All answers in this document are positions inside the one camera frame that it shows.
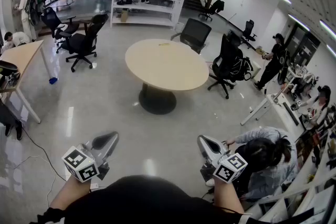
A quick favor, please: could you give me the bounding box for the black white office chair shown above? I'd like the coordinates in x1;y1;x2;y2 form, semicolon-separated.
40;6;80;47

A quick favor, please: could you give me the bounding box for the black grey gripper device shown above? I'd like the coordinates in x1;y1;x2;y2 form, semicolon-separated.
0;60;22;88

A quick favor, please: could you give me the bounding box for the small black office chair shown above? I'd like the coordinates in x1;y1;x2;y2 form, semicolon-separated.
240;19;258;50

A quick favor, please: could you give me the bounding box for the black office chair with armrests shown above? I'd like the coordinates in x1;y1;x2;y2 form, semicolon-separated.
56;13;109;73

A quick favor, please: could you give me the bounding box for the black floor cable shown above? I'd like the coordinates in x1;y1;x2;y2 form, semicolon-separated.
20;125;68;183

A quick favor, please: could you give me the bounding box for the white floor cable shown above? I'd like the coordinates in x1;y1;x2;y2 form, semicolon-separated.
12;155;57;209

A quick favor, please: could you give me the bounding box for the rectangular wooden desk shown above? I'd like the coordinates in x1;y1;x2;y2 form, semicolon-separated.
0;39;54;124

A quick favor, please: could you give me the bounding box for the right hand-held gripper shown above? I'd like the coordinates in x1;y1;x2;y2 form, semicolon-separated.
196;134;249;184

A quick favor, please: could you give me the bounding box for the round beige pedestal table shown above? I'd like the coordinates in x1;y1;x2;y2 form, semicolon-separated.
124;38;210;116

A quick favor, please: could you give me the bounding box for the white height-adjustable desk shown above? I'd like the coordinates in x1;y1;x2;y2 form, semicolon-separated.
239;91;306;137

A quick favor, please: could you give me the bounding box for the person's black shirt torso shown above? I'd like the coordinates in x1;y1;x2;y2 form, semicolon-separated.
28;175;266;224

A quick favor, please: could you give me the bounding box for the person's left forearm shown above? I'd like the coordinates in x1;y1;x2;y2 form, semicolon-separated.
49;175;92;211

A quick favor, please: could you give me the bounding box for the white storage shelf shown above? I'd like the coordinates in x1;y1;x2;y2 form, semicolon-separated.
243;127;336;224

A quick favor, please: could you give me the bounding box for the black chair with jacket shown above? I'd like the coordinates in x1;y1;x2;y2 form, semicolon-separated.
197;0;226;22

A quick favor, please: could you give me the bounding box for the black mesh office chair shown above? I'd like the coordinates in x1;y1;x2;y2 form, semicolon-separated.
170;18;213;55

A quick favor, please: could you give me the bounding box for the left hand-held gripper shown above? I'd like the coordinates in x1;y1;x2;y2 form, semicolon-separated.
61;131;120;183

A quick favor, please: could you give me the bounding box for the person's right forearm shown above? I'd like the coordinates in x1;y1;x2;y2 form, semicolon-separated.
212;177;245;215

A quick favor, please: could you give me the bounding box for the black chair with backpack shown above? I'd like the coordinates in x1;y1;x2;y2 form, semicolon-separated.
207;30;255;100

